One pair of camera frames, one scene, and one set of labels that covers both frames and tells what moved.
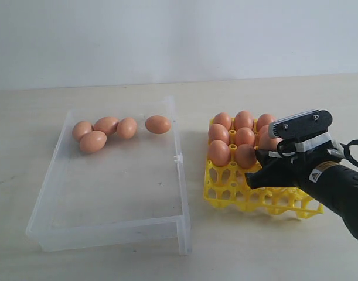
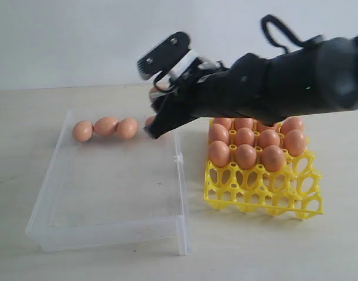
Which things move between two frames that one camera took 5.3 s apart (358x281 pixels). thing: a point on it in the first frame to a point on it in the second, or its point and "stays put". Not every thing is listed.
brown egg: (220, 153) stays put
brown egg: (92, 141) to (159, 89)
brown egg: (224, 119) stays put
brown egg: (217, 132) stays put
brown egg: (244, 136) stays put
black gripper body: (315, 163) to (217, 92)
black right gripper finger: (273, 174) to (163, 122)
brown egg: (245, 156) stays put
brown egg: (242, 119) stays put
